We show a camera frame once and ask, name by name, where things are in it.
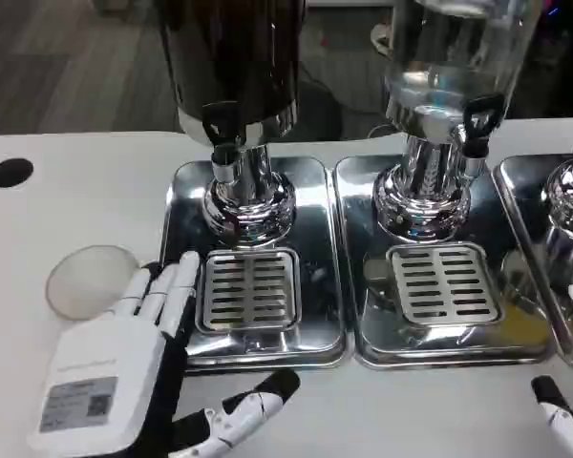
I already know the dark coffee drink dispenser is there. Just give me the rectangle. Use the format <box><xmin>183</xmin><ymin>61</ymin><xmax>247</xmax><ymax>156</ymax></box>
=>
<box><xmin>157</xmin><ymin>0</ymin><xmax>301</xmax><ymax>250</ymax></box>

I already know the black tap handle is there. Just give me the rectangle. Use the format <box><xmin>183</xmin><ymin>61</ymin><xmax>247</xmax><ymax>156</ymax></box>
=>
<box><xmin>461</xmin><ymin>94</ymin><xmax>505</xmax><ymax>156</ymax></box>
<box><xmin>201</xmin><ymin>102</ymin><xmax>239</xmax><ymax>147</ymax></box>

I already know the slotted steel drip grid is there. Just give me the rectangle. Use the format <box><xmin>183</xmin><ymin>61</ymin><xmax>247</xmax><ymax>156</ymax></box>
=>
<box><xmin>195</xmin><ymin>247</ymin><xmax>302</xmax><ymax>333</ymax></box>
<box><xmin>386</xmin><ymin>242</ymin><xmax>505</xmax><ymax>326</ymax></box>

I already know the clear ribbed glass cup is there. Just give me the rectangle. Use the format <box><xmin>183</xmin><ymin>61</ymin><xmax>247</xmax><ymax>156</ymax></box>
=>
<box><xmin>45</xmin><ymin>242</ymin><xmax>140</xmax><ymax>322</ymax></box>

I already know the chrome-based drink dispenser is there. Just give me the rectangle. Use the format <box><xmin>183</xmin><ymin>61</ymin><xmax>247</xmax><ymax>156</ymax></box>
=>
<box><xmin>542</xmin><ymin>140</ymin><xmax>573</xmax><ymax>231</ymax></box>

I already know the steel drip tray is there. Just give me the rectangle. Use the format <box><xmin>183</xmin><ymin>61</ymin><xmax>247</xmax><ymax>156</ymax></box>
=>
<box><xmin>158</xmin><ymin>157</ymin><xmax>348</xmax><ymax>371</ymax></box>
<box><xmin>492</xmin><ymin>153</ymin><xmax>573</xmax><ymax>373</ymax></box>
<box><xmin>332</xmin><ymin>155</ymin><xmax>558</xmax><ymax>371</ymax></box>

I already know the clear water drink dispenser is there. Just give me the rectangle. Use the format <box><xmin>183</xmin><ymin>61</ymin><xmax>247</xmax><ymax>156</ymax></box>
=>
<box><xmin>371</xmin><ymin>0</ymin><xmax>540</xmax><ymax>240</ymax></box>

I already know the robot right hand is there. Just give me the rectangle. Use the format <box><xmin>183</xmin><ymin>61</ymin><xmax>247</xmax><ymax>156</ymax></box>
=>
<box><xmin>530</xmin><ymin>284</ymin><xmax>573</xmax><ymax>458</ymax></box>

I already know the black round table grommet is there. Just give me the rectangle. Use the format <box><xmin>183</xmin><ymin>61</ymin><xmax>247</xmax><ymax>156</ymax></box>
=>
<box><xmin>0</xmin><ymin>157</ymin><xmax>34</xmax><ymax>188</ymax></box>

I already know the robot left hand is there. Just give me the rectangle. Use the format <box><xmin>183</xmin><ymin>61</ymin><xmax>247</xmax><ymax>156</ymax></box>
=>
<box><xmin>26</xmin><ymin>251</ymin><xmax>301</xmax><ymax>458</ymax></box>

